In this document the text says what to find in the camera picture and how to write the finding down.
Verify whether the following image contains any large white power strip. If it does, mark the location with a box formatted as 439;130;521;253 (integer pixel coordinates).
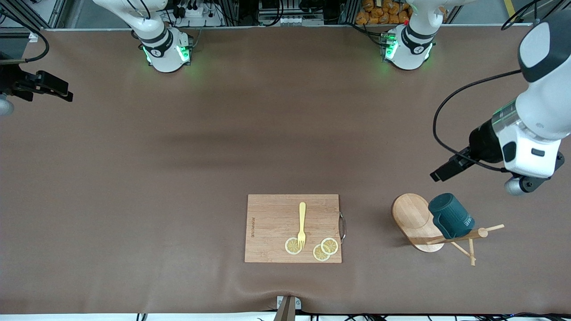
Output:
172;4;223;27

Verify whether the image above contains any aluminium frame profile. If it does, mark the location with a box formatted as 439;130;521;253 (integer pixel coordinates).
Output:
0;0;67;34

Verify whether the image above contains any wooden mug tree rack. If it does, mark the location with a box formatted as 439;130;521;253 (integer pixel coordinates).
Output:
392;193;505;267

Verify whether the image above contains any teal cup yellow inside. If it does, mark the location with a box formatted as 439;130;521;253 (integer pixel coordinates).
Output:
428;193;476;239

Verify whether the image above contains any wooden cutting board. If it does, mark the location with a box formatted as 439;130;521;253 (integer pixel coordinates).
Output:
244;194;347;263

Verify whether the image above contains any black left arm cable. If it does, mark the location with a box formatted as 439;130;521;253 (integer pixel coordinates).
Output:
433;0;556;173

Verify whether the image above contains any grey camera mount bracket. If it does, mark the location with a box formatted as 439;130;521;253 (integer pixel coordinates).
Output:
273;295;302;321

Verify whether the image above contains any orange snack bag pile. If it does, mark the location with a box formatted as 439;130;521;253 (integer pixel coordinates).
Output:
356;0;412;25

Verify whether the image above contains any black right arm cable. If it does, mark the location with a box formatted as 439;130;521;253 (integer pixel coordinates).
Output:
0;11;50;65

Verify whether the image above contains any slim white power strip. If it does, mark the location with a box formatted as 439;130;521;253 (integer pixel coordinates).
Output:
277;15;325;26

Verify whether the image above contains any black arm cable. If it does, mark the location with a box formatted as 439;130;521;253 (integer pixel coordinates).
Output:
433;0;556;173
0;11;50;65

